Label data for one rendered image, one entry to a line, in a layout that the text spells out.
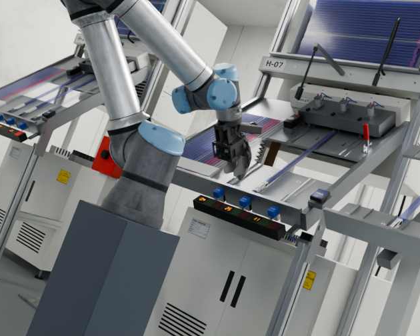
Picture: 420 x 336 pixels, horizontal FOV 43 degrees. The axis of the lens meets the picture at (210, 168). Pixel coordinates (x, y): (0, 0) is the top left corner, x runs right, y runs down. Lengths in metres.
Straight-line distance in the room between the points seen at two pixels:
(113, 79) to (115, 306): 0.54
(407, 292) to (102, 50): 1.02
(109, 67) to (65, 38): 4.64
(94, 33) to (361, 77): 1.22
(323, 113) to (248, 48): 4.93
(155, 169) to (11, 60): 4.56
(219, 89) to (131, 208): 0.35
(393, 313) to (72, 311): 0.86
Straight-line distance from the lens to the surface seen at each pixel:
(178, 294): 2.21
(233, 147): 1.53
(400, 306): 1.60
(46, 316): 1.31
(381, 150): 1.96
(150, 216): 1.23
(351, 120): 2.05
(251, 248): 2.04
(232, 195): 1.76
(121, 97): 1.36
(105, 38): 1.36
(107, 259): 1.18
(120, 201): 1.22
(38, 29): 5.84
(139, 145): 1.25
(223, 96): 1.30
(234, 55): 7.09
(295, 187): 1.75
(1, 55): 5.66
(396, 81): 2.19
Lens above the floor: 0.63
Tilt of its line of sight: 4 degrees up
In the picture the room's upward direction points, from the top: 21 degrees clockwise
